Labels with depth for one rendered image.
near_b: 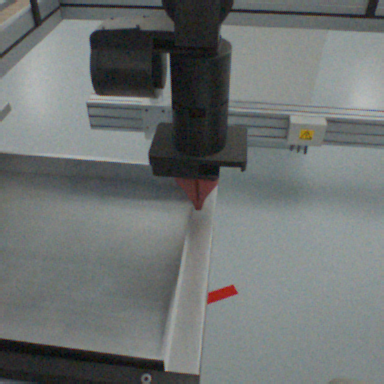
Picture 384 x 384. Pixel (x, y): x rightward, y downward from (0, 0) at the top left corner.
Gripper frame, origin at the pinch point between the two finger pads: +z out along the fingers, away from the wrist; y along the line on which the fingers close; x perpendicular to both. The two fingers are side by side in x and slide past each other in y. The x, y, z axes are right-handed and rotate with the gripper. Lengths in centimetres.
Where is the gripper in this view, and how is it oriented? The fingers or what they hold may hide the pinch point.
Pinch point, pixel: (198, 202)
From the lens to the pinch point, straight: 47.6
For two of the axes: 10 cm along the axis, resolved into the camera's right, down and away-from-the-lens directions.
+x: -1.2, 6.7, -7.3
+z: 0.1, 7.4, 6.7
